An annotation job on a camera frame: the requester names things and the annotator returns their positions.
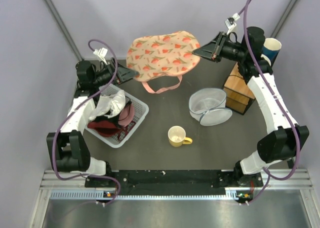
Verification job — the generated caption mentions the peach floral laundry bag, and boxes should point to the peach floral laundry bag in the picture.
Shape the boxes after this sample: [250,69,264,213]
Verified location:
[126,30,201,94]

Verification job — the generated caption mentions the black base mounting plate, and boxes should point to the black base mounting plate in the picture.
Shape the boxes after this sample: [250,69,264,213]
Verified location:
[84,169,263,196]

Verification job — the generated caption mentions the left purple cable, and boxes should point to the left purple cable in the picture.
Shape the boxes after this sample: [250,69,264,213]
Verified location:
[51,39,123,206]

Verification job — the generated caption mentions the wooden black frame shelf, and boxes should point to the wooden black frame shelf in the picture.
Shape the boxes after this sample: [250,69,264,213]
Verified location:
[223,62,256,115]

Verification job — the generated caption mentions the white plastic basket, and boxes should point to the white plastic basket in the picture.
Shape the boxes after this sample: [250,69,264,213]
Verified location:
[85,84,149,149]

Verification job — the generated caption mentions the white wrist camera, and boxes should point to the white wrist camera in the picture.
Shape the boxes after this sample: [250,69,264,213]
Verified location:
[224,13,240,35]
[93,47,108,61]

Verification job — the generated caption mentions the white garment in basket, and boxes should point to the white garment in basket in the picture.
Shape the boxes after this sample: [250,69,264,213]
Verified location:
[88,89,126,121]

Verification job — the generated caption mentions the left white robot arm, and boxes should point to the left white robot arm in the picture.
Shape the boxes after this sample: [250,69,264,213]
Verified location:
[46,58,139,187]

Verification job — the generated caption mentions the pink bra in basket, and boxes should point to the pink bra in basket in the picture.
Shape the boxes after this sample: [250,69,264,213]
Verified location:
[118,103,135,127]

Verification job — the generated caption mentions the blue white mug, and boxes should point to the blue white mug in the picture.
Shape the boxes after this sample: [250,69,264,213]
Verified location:
[262,37,282,63]

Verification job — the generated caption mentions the white bowl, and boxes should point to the white bowl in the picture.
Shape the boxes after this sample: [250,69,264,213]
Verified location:
[260,54,272,66]

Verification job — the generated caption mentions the dark red bra in basket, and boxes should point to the dark red bra in basket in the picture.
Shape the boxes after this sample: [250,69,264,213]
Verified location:
[87,120,121,137]

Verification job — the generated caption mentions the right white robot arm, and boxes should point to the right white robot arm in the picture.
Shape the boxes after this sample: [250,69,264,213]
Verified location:
[192,26,310,186]

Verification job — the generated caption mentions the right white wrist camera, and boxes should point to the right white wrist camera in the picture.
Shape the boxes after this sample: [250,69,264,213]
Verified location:
[224,13,240,35]

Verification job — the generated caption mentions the yellow mug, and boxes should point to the yellow mug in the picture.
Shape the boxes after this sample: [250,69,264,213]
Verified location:
[167,126,193,148]

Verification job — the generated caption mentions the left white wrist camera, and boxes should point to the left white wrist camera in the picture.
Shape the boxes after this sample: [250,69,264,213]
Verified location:
[93,47,108,61]

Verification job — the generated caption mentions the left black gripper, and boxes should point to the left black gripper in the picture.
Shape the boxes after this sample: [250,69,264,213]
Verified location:
[91,57,138,87]

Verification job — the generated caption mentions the white mesh laundry bag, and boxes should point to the white mesh laundry bag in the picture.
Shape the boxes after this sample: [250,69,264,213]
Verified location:
[188,88,233,127]

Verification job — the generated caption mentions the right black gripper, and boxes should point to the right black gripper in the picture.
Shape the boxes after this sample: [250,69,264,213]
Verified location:
[193,32,247,63]

